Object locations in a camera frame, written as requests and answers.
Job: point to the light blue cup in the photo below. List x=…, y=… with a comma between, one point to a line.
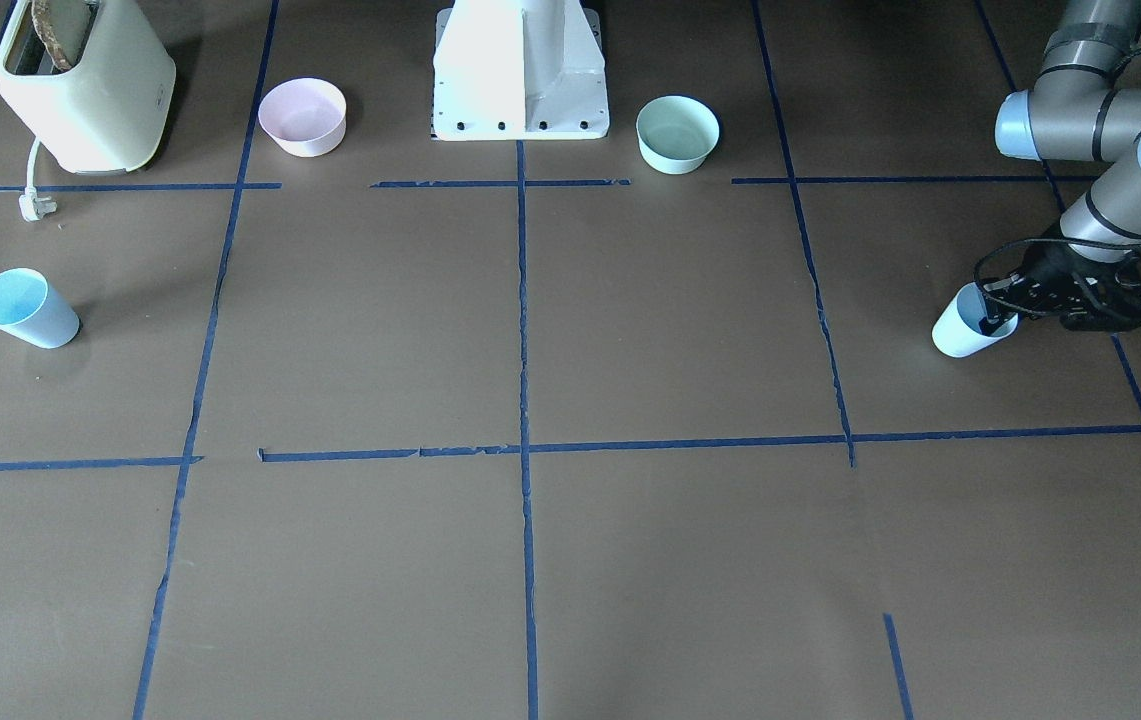
x=955, y=332

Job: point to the cream toaster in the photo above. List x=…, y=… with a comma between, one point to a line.
x=107, y=115

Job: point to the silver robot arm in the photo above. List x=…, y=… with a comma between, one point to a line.
x=1076, y=112

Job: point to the toast slice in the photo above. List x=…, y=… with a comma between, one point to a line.
x=63, y=28

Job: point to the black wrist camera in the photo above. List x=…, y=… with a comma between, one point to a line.
x=1110, y=302

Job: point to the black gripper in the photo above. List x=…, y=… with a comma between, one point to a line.
x=1046, y=272

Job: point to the green bowl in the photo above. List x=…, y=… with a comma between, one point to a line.
x=676, y=133

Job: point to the white pedestal column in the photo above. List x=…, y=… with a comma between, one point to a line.
x=519, y=71

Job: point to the pink bowl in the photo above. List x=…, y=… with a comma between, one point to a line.
x=306, y=116

